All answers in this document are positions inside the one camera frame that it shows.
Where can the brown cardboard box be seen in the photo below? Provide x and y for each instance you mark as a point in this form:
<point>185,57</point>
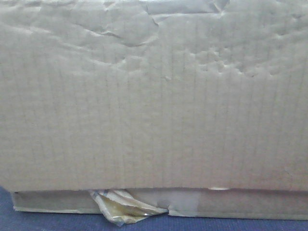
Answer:
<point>134,108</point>

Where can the dark blue table cloth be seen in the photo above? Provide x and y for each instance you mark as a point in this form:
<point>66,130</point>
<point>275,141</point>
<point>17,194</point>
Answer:
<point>11,220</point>

